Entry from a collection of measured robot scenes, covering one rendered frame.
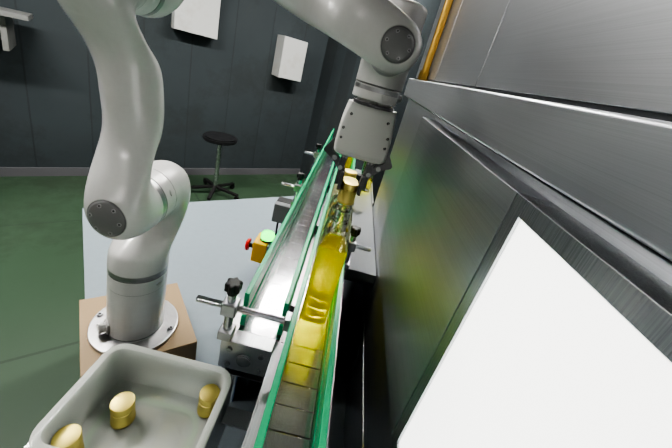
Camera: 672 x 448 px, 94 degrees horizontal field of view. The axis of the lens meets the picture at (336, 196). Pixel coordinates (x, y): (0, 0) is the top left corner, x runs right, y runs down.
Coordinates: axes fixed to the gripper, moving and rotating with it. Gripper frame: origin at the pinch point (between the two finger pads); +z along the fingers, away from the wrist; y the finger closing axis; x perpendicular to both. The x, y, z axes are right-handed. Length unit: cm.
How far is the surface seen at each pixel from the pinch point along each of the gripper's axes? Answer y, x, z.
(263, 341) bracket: 8.0, 16.1, 29.2
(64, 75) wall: 244, -197, 45
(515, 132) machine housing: -13.0, 26.3, -18.5
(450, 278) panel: -12.2, 28.9, -2.2
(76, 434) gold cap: 29, 33, 36
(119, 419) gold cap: 26, 29, 38
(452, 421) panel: -12.6, 39.6, 5.2
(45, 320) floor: 129, -52, 135
